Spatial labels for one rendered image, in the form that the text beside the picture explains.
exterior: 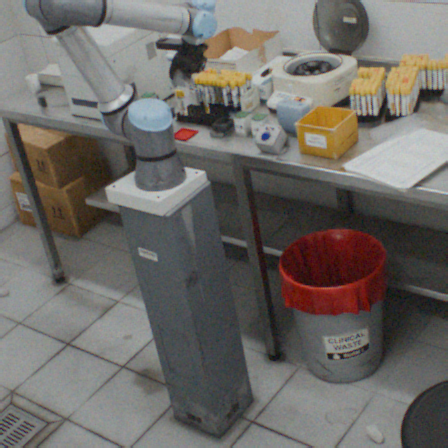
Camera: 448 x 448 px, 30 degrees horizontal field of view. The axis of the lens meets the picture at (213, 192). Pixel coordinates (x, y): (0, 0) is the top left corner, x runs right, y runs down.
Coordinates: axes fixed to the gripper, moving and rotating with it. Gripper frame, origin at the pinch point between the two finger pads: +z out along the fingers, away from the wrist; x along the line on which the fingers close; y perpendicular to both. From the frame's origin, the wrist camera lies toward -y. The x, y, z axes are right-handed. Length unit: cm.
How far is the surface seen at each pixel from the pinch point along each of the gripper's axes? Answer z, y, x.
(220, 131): 5.2, 21.3, 0.0
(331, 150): -17, 57, -2
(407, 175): -29, 80, -6
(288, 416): 67, 92, -26
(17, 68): 105, -117, 53
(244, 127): -0.6, 27.8, 1.8
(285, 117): -8.8, 37.1, 7.7
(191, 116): 12.4, 7.2, 4.9
